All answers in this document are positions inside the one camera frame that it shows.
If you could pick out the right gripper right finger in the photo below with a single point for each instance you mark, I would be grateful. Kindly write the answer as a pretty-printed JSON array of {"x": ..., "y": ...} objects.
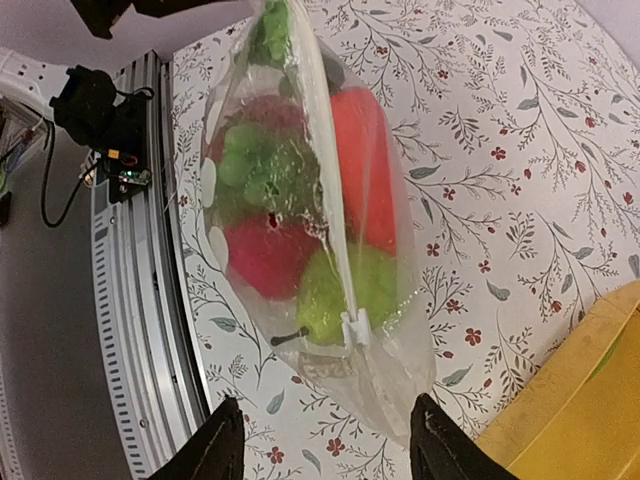
[{"x": 439, "y": 449}]

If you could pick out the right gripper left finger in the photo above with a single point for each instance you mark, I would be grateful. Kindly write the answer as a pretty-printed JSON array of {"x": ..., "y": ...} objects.
[{"x": 216, "y": 450}]

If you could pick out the red toy apple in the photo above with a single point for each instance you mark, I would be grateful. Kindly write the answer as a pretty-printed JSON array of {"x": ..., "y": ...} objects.
[{"x": 269, "y": 259}]

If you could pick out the clear zip top bag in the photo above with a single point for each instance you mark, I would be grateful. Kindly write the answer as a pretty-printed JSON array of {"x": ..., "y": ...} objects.
[{"x": 356, "y": 330}]

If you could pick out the green toy grapes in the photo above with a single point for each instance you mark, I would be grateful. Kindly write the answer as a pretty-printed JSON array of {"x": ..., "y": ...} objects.
[{"x": 275, "y": 170}]

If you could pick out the orange toy carrot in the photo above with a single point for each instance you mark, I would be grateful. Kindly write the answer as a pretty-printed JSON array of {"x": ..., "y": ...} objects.
[{"x": 362, "y": 147}]

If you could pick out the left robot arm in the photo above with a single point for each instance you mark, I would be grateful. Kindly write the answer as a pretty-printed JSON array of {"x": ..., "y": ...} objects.
[{"x": 97, "y": 109}]

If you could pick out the yellow plastic basket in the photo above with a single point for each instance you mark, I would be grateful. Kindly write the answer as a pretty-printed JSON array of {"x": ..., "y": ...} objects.
[{"x": 578, "y": 418}]

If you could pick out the floral tablecloth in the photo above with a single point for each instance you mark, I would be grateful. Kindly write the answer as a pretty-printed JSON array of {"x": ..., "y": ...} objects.
[{"x": 518, "y": 124}]

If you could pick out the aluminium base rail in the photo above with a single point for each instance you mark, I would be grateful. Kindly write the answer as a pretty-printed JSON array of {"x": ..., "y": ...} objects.
[{"x": 99, "y": 374}]

